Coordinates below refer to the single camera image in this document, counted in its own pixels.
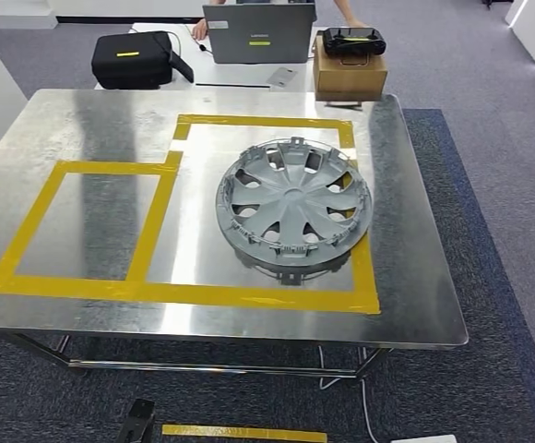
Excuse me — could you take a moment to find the grey laptop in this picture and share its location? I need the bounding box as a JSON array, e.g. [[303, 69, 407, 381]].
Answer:
[[202, 2, 318, 66]]

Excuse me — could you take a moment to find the person's left hand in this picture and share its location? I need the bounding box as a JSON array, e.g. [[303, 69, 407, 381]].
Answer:
[[332, 0, 368, 30]]

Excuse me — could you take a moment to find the stainless steel workbench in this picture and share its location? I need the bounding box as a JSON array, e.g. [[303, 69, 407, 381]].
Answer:
[[0, 88, 469, 381]]

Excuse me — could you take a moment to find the yellow tape on workbench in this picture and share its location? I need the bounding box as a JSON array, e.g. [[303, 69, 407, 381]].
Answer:
[[0, 114, 382, 317]]

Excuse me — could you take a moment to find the black carrying case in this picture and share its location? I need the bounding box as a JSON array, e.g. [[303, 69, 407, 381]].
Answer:
[[91, 30, 195, 91]]

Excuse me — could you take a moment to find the white power strip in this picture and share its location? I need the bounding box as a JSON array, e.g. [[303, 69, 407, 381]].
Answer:
[[390, 434, 458, 443]]

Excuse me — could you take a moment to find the yellow floor tape square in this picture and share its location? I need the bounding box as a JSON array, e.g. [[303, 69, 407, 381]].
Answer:
[[162, 424, 329, 443]]

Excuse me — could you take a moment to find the black handheld controller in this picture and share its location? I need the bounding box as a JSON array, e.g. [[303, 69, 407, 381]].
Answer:
[[321, 27, 387, 59]]

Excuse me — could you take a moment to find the silver plastic wheel cover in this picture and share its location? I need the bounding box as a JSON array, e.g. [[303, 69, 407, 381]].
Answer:
[[214, 135, 374, 278]]

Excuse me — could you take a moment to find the white floor cable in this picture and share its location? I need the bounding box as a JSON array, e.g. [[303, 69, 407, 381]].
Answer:
[[318, 345, 380, 443]]

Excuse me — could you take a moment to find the white desk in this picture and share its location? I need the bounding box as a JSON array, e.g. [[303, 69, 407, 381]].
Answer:
[[95, 22, 326, 94]]

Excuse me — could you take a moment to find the brown cardboard box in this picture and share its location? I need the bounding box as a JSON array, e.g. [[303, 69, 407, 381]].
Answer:
[[312, 33, 390, 102]]

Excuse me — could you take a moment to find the white low plinth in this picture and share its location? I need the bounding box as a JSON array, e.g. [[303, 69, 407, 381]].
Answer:
[[0, 0, 59, 30]]

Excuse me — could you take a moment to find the grey card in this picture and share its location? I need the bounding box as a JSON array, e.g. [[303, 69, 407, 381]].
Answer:
[[267, 66, 299, 89]]

